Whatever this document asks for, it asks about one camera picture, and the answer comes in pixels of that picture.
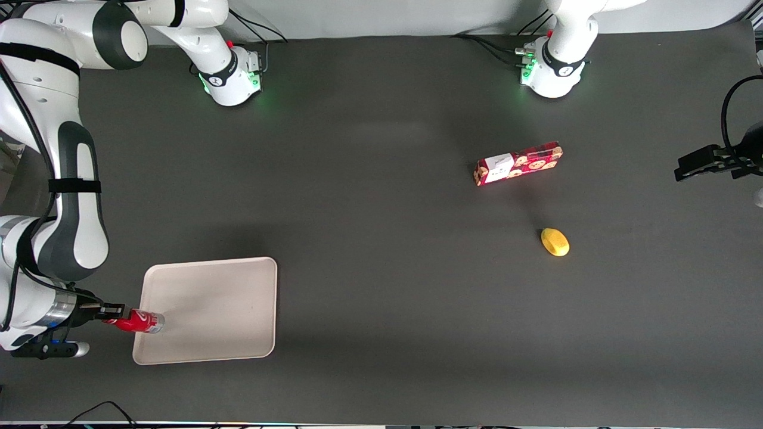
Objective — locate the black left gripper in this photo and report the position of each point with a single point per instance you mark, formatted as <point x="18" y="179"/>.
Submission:
<point x="746" y="155"/>

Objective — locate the beige plastic tray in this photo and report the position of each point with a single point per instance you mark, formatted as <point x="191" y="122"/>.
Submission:
<point x="208" y="310"/>

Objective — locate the yellow lemon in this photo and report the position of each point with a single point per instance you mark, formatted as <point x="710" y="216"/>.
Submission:
<point x="555" y="242"/>

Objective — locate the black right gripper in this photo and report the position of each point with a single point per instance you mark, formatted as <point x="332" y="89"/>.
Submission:
<point x="87" y="311"/>

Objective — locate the red soda can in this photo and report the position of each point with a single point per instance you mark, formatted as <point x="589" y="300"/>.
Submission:
<point x="140" y="322"/>

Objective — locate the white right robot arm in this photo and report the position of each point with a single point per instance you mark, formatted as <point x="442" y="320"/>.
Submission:
<point x="36" y="101"/>

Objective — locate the red tartan cookie box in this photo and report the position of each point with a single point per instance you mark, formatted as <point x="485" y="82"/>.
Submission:
<point x="524" y="162"/>

